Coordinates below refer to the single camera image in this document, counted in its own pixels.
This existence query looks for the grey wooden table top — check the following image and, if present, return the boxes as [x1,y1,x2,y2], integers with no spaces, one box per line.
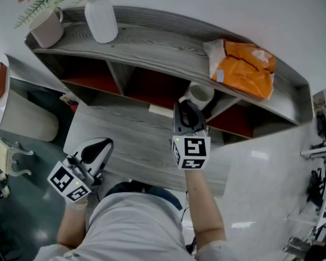
[62,102,231,198]

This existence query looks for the person's right forearm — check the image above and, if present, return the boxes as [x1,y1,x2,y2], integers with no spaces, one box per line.
[184,169,228,253]

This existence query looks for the orange and purple small package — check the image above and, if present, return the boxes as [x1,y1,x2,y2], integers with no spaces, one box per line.
[59,92,80,113]

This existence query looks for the white cup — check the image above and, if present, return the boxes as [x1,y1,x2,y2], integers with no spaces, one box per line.
[178,81,216,111]

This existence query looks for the cream chair with curved legs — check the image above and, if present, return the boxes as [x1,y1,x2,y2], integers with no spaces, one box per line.
[0,136,35,177]

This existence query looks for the white round side table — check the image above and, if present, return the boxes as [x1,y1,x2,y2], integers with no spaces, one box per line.
[0,53,59,142]

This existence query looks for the person's grey shirt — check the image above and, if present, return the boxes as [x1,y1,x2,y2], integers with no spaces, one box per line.
[34,191,234,261]

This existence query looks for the orange plastic package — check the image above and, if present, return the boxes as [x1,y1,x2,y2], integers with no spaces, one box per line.
[203,39,277,101]

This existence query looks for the white ribbed vase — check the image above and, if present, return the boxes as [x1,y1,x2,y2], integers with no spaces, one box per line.
[84,0,119,44]

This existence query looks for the grey wooden shelf desk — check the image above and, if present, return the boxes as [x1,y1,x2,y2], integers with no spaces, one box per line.
[24,5,315,146]

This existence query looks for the person's left forearm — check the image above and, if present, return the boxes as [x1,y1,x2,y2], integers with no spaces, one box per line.
[56,199,89,249]

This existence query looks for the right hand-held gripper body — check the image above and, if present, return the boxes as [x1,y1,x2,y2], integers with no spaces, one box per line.
[171,128,211,170]

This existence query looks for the pale mug with handle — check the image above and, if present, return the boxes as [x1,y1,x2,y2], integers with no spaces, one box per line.
[29,7,65,49]

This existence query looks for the small white box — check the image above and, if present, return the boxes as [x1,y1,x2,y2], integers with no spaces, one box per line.
[148,104,174,119]

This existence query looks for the person's blue jeans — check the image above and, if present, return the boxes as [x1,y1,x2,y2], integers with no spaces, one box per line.
[105,180,184,212]

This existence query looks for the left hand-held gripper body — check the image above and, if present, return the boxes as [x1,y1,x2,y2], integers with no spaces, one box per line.
[47,154,103,204]

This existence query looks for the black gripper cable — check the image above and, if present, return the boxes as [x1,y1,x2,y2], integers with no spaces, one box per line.
[180,189,198,254]

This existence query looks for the black office chair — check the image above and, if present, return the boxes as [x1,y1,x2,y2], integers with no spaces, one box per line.
[306,168,326,209]

